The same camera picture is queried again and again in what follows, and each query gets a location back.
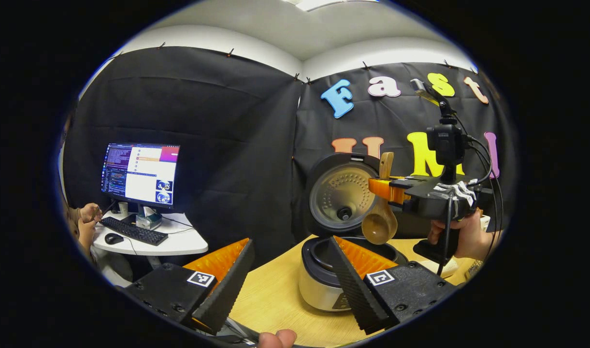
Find clear plastic rice container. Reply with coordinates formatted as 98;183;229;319
417;259;462;279

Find wooden spoon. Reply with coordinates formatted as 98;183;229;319
361;152;398;245

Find ceiling light panel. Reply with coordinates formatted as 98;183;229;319
283;0;377;12

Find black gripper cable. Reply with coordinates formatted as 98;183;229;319
436;114;504;277

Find black keyboard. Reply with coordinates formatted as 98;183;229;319
101;217;169;246

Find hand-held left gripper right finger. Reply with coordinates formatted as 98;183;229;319
328;236;457;335

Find white side desk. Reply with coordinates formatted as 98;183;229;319
91;209;209;269

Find small teal box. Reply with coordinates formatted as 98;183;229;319
135;213;163;230

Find black rice cooker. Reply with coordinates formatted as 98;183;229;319
299;153;431;312

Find computer monitor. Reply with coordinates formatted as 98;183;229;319
101;143;181;216

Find black backdrop cloth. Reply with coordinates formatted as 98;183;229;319
63;46;513;257

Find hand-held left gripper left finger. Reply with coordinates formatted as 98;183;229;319
126;237;256;336

